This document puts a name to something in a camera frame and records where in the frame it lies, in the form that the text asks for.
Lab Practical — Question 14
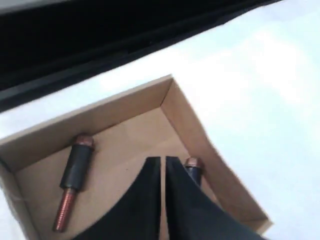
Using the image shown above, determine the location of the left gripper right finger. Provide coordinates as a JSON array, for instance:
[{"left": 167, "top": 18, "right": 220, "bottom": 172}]
[{"left": 165, "top": 156, "right": 263, "bottom": 240}]

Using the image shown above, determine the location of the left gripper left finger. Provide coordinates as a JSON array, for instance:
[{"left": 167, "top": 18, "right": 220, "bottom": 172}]
[{"left": 72, "top": 156, "right": 162, "bottom": 240}]

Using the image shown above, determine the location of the brown cardboard box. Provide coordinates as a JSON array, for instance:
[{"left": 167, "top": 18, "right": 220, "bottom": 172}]
[{"left": 0, "top": 73, "right": 274, "bottom": 240}]

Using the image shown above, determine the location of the copper bolt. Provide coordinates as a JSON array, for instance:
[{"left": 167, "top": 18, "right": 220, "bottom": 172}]
[
  {"left": 184, "top": 157, "right": 205, "bottom": 171},
  {"left": 52, "top": 133, "right": 96, "bottom": 233}
]

